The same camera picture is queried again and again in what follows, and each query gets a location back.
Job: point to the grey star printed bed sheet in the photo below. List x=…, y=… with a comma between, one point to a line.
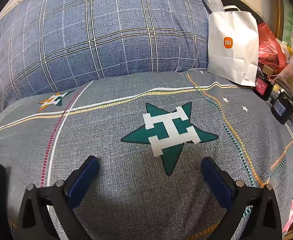
x=126, y=120

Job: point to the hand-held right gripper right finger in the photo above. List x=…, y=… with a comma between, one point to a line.
x=216, y=180

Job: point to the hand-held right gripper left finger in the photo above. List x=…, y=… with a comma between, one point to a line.
x=84, y=179

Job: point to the red plastic bag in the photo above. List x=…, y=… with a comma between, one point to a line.
x=269, y=47

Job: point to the white paper bag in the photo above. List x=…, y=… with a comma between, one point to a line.
x=232, y=52

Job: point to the blue plaid pillow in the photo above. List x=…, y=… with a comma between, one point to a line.
x=111, y=30

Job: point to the black device with blue label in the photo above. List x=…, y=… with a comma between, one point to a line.
x=282, y=108

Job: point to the black box with red label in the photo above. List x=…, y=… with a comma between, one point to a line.
x=263, y=86

